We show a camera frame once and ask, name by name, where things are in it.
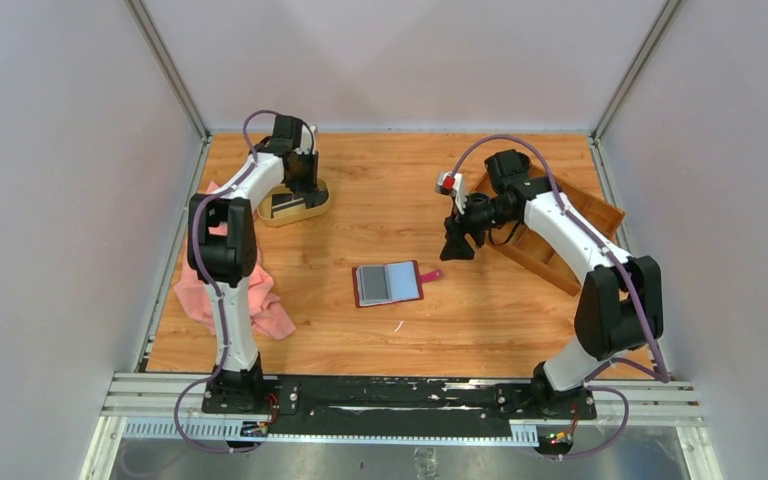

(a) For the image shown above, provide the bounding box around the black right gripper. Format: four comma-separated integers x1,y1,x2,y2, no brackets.
440,192,516,261

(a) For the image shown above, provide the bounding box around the oval wooden tray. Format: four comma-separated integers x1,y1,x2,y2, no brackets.
256,178,331,228

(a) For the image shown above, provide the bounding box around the grey credit card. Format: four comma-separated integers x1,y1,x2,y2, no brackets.
358,265,390,305

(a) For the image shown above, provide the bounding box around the red leather card holder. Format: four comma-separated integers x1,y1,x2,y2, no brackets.
352,260,443,308

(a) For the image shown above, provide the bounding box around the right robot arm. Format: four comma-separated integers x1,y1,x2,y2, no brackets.
435,150,663,418

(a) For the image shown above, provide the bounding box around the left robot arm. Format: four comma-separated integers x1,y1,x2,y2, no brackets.
187,113,330,414

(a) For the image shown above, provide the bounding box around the wooden compartment organizer tray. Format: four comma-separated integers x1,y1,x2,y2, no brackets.
485,179,632,295

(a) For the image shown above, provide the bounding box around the pink cloth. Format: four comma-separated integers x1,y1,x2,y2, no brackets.
173,182,297,341

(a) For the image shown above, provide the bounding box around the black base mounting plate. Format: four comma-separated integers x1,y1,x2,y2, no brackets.
202,374,597,439

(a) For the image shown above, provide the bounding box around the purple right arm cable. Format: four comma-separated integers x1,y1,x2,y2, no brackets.
450,134,673,462

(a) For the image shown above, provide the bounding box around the aluminium frame rail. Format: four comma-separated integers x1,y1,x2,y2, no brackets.
101,373,703,447

